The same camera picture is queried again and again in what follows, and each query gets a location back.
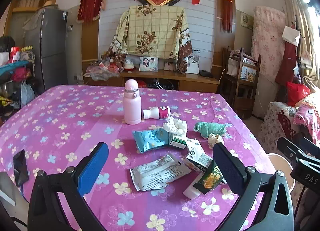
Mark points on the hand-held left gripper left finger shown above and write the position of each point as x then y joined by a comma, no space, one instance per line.
92,168

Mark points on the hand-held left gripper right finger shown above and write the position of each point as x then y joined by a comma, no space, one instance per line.
227,168

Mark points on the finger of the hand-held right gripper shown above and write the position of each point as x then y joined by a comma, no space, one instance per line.
287,149
308,144

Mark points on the dark green snack packet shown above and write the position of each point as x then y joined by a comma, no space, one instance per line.
210,179

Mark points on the white milk carton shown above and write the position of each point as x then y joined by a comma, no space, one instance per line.
198,159

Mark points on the white squeeze tube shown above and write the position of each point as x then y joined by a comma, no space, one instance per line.
191,191

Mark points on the white wrapper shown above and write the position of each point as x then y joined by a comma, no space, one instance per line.
157,174

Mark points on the white tissue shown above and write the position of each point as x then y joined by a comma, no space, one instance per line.
175,125

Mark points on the round beige stool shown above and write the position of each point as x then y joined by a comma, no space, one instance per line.
278,166

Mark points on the pink floral blanket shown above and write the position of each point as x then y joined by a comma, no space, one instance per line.
307,115

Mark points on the beige crumpled paper ball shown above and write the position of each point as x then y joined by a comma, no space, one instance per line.
213,139

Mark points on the sofa with floral cover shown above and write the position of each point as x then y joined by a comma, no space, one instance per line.
272,120

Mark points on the green plush toy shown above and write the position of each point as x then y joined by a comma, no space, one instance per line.
210,129

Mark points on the red plastic bag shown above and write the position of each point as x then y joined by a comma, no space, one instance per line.
297,93

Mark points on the purple floral tablecloth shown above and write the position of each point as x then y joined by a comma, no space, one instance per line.
62,120

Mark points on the blue snack bag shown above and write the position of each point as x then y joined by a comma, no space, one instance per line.
150,139

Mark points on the black phone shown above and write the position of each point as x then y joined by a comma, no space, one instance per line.
20,168

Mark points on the pink thermos bottle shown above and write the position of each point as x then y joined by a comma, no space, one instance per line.
132,105

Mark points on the red hanging garment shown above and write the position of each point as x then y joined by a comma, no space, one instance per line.
287,63

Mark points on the white yogurt bottle pink label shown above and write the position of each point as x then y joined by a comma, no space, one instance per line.
157,113

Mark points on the wooden cabinet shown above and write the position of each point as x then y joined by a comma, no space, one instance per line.
195,83

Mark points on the wooden chair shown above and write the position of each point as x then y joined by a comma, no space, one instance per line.
241,70

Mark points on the black set-top box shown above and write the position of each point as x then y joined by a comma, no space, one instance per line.
205,73

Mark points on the pale hanging plastic bag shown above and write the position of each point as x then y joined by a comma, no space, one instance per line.
27,94

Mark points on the pile of plastic bags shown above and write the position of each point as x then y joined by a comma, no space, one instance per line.
102,69

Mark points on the pink floral mattress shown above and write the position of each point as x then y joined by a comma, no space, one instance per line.
268,45

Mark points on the beige curtain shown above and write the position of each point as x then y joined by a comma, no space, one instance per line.
306,33

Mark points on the white paper bag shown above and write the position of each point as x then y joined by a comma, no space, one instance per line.
291,34

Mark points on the cluttered storage rack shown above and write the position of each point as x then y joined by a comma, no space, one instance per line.
15,75

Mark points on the grey refrigerator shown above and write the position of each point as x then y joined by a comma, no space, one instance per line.
47,50

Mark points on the red can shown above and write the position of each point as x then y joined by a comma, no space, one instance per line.
15,54

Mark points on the yellow floral cloth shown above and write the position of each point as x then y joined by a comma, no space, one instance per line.
150,30

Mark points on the dark red fringed pennant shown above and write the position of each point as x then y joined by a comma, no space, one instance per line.
88,5

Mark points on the straw hat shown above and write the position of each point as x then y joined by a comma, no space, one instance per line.
50,4

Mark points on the wedding photo frame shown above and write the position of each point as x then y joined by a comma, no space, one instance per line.
193,64

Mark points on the small brown photo frame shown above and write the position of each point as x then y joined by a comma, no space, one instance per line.
170,66

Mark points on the couple photo frame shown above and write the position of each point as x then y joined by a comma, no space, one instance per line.
148,64

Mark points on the framed wall picture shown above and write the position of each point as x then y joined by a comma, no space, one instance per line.
247,20

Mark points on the wooden wall shelf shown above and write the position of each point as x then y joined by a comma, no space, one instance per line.
27,0

